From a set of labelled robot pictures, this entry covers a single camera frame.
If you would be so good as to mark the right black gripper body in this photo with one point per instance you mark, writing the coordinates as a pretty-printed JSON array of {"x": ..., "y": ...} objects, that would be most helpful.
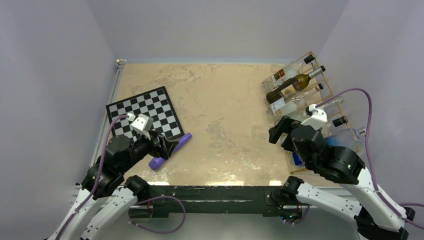
[{"x": 284, "y": 124}]

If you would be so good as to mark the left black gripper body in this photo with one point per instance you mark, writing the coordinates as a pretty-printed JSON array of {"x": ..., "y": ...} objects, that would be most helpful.
[{"x": 161, "y": 151}]

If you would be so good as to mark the clear wine bottle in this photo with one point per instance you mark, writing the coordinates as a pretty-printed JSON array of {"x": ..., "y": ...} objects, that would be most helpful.
[{"x": 331, "y": 102}]

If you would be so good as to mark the clear round short bottle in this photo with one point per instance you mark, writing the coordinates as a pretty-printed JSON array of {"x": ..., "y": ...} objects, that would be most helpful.
[{"x": 307, "y": 95}]

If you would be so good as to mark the clear square black-label bottle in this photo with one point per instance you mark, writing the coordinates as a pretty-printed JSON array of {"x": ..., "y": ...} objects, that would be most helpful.
[{"x": 329, "y": 127}]

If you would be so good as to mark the dark green wine bottle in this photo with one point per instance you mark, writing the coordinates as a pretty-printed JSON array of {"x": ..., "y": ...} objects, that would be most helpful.
[{"x": 298, "y": 83}]

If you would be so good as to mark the blue square glass bottle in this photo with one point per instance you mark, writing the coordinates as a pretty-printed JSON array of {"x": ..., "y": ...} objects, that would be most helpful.
[{"x": 349, "y": 138}]

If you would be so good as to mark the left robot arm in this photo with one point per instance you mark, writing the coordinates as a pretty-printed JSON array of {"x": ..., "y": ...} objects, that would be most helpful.
[{"x": 105, "y": 194}]

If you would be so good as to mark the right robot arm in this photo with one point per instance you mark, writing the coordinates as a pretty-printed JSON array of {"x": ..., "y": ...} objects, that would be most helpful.
[{"x": 375, "y": 220}]

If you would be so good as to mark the clear bottle black cap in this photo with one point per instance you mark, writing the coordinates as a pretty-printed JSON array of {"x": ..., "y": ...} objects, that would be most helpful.
[{"x": 292, "y": 69}]

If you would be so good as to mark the purple flashlight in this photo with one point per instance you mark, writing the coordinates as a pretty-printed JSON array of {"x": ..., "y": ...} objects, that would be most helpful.
[{"x": 157, "y": 162}]

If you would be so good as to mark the black white chessboard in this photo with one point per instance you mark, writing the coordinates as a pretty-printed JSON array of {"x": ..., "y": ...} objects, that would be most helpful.
[{"x": 155, "y": 103}]

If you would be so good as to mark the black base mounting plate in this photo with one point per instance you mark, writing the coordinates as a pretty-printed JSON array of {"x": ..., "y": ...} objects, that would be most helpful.
[{"x": 162, "y": 200}]

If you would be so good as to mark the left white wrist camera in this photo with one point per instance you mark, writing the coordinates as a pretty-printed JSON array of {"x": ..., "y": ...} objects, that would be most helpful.
[{"x": 141, "y": 123}]

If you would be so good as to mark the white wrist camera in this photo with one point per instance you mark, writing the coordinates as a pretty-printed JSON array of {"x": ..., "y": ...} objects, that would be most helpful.
[
  {"x": 141, "y": 123},
  {"x": 317, "y": 117}
]

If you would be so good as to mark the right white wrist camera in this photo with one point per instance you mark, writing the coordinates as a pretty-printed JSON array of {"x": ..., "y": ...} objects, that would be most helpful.
[{"x": 317, "y": 117}]

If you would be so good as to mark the gold wire wine rack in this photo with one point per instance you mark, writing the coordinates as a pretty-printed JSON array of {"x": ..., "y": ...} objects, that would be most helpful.
[{"x": 323, "y": 95}]

